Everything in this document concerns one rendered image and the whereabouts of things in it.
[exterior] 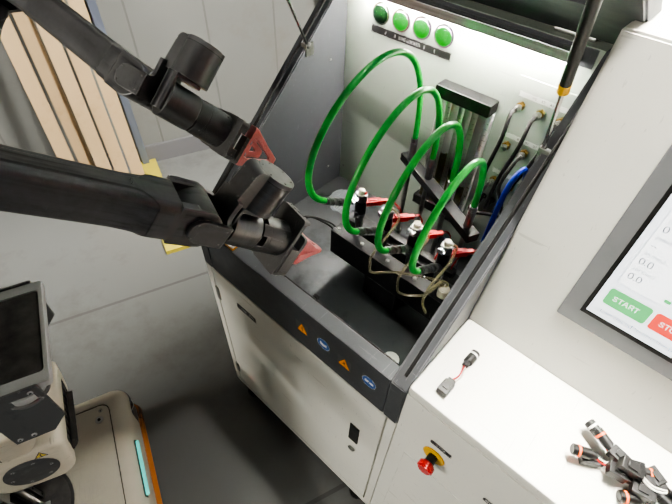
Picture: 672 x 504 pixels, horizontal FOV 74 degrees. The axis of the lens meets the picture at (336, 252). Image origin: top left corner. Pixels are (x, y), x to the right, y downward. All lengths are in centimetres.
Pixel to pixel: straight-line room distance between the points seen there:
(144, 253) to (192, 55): 194
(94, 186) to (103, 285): 199
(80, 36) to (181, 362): 152
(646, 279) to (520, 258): 20
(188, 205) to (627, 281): 69
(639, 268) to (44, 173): 82
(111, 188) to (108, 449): 129
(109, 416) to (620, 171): 160
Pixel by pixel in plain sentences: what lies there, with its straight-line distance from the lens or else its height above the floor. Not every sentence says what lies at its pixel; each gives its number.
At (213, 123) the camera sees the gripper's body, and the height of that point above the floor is 141.
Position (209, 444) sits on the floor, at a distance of 194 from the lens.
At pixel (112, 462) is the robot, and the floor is 28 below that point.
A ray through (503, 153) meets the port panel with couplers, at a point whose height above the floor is 118.
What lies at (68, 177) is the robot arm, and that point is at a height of 150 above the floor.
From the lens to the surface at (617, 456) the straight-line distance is 96.
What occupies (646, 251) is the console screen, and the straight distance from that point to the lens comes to 86.
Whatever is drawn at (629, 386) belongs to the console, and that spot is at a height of 105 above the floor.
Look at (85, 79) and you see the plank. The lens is 262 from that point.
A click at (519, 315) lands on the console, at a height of 105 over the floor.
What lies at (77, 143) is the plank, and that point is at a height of 41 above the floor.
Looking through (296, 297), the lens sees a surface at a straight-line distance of 104.
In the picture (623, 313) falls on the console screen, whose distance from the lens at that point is 91.
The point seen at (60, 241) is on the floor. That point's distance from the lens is 283.
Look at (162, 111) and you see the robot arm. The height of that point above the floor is 144.
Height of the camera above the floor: 179
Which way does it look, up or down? 48 degrees down
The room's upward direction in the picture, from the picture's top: 3 degrees clockwise
